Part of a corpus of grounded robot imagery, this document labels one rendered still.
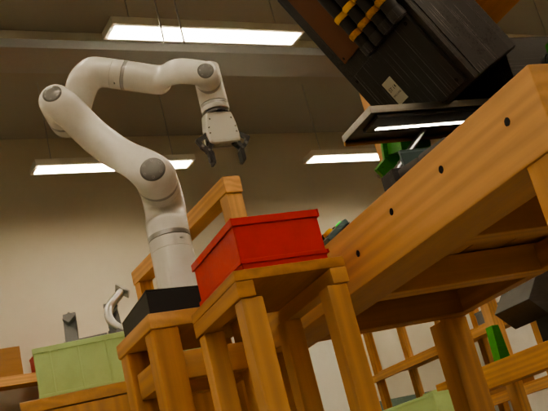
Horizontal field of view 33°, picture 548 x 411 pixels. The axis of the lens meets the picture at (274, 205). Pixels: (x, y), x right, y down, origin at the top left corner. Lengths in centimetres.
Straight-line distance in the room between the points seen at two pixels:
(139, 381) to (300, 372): 51
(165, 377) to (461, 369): 106
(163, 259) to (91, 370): 55
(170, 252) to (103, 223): 739
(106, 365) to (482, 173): 159
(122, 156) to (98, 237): 719
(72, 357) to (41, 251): 671
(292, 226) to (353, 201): 937
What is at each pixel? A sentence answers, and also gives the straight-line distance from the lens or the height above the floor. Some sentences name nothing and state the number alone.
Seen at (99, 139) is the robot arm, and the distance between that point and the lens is 274.
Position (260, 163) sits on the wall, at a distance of 1099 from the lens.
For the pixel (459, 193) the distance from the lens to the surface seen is 180.
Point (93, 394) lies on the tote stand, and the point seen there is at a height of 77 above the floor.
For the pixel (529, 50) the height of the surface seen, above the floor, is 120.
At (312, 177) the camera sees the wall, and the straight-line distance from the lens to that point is 1126.
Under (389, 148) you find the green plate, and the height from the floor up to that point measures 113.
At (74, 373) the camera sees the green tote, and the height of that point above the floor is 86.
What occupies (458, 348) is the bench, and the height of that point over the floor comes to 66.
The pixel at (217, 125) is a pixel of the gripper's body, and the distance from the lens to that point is 274.
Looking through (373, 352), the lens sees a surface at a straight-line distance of 963.
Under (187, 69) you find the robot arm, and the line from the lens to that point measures 274.
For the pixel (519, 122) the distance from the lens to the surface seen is 164.
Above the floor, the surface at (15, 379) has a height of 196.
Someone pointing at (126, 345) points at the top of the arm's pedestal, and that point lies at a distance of 256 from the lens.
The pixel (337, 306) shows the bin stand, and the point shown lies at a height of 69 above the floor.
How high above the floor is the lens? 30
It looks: 18 degrees up
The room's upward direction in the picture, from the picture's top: 14 degrees counter-clockwise
